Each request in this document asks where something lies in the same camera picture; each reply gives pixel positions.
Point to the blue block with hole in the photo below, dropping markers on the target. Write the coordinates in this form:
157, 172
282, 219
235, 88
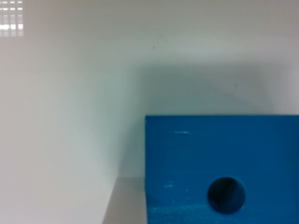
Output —
222, 169

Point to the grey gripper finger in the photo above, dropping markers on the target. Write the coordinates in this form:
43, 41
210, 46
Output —
127, 203

